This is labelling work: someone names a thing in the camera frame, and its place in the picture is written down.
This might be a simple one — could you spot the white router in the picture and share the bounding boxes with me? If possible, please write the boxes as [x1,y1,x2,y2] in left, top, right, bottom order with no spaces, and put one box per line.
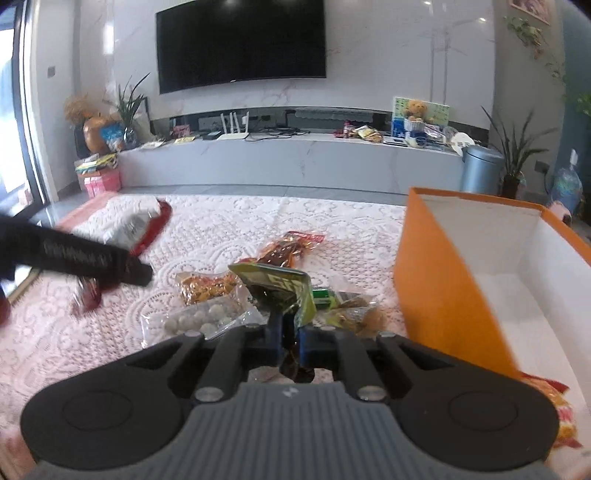
[217,111,252,140]

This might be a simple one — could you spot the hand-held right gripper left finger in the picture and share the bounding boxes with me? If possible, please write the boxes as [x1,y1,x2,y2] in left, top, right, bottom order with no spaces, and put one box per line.
[124,305,284,403]

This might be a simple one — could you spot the framed wall picture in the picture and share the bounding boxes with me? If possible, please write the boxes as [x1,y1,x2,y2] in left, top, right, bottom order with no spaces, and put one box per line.
[508,0,555,26]

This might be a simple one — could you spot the green plant in glass vase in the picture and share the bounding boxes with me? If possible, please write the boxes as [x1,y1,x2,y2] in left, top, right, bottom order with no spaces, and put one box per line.
[104,71,153,151]

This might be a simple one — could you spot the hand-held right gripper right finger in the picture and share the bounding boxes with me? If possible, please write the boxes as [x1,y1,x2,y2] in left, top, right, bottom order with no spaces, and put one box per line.
[298,325,446,402]

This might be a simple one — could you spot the brown snack packet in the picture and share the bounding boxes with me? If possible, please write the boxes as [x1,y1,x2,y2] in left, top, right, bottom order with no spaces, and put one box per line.
[323,292,386,340]

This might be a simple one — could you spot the clear packet of white balls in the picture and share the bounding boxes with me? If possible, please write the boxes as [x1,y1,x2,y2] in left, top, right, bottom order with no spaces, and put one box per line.
[141,295,269,348]

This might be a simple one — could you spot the potted plant with long leaves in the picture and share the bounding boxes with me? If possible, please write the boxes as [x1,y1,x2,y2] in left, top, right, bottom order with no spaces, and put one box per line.
[480,105,559,200]

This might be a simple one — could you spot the black wall television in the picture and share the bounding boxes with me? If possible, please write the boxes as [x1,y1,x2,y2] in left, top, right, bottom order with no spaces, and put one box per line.
[155,0,328,95]

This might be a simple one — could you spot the green yellow snack packet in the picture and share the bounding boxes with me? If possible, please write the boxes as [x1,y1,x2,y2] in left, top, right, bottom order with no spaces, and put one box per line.
[228,262,319,326]

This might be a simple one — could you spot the green white picture board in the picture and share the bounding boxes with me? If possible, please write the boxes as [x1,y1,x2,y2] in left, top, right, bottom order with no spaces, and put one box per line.
[392,96,451,138]

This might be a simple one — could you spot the pile of snack packets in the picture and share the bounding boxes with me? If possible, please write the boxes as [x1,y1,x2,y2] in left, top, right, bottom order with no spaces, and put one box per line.
[335,120,384,144]

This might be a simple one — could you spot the orange gourd vase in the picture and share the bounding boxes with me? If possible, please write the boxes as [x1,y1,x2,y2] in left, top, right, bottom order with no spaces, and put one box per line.
[82,115,125,155]

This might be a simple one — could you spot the blue water jug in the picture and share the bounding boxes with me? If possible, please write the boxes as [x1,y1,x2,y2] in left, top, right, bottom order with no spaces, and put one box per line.
[551,150,585,215]

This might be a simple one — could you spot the hanging leafy branch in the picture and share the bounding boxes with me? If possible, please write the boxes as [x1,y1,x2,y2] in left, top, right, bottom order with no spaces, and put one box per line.
[503,16,568,93]

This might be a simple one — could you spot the clear packet with red ends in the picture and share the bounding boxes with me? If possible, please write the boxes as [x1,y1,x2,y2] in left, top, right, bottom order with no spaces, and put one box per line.
[255,231,327,269]

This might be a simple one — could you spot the white marble tv cabinet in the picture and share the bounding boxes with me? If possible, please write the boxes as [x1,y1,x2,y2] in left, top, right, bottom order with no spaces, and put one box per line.
[115,131,465,195]

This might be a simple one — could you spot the dried flower bunch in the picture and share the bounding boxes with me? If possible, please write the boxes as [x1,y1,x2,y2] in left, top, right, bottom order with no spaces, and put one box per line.
[64,92,105,125]

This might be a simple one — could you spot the red yellow snack packet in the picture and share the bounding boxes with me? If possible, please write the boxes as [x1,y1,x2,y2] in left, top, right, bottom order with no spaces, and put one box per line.
[522,373,579,449]

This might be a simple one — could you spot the green vine plant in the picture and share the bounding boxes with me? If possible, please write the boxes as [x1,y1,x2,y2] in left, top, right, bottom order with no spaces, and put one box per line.
[561,90,591,132]

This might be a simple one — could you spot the brown teddy bear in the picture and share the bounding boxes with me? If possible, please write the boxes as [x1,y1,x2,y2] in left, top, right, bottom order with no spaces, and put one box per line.
[404,99,428,123]

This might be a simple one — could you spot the orange yellow snack packet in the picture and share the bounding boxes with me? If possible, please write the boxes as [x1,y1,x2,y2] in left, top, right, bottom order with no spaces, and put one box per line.
[177,271,243,306]

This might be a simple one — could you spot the pink boxes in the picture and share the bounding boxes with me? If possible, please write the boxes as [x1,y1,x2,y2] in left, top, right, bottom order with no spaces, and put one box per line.
[76,154,123,199]

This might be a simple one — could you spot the grey blue trash can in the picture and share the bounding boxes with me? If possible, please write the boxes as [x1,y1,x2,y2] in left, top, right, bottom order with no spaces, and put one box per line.
[459,144,506,195]

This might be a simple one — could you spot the red white snack packet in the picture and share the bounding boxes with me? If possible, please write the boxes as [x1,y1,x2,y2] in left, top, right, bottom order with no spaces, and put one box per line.
[71,196,172,318]

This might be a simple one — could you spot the orange cardboard box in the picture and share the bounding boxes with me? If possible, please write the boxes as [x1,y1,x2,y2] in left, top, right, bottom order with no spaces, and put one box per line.
[392,186,591,462]

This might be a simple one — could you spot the green sausage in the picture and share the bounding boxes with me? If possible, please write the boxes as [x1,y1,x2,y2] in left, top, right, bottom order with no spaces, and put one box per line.
[313,288,345,309]

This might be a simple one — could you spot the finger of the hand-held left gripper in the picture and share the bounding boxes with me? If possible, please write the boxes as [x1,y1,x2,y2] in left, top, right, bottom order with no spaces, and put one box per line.
[18,225,154,287]

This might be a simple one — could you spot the pink lace tablecloth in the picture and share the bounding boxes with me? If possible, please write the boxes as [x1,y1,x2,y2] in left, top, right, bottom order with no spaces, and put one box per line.
[0,194,416,480]

